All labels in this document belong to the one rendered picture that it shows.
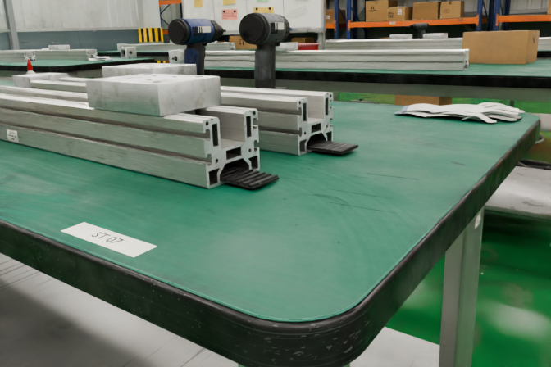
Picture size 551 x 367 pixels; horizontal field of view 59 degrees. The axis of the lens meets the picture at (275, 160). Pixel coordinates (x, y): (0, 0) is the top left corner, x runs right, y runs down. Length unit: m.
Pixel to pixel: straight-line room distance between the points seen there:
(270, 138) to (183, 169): 0.19
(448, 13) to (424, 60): 8.28
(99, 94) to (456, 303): 0.78
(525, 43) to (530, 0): 8.60
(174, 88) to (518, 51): 2.13
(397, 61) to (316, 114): 1.52
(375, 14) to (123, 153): 10.51
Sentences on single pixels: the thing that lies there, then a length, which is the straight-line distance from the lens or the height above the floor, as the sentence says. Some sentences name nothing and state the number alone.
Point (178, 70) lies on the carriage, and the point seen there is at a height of 0.90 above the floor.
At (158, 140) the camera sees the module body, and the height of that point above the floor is 0.83.
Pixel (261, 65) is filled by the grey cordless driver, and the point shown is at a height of 0.90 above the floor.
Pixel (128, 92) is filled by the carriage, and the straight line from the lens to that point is 0.67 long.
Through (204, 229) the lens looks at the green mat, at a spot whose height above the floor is 0.78.
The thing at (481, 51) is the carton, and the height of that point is 0.84.
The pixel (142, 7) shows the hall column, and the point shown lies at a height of 1.46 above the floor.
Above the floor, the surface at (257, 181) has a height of 0.79.
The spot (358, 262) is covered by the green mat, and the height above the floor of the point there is 0.78.
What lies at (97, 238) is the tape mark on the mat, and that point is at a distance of 0.49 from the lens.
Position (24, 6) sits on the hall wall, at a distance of 13.93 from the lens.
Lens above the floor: 0.96
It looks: 15 degrees down
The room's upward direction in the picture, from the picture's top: 2 degrees counter-clockwise
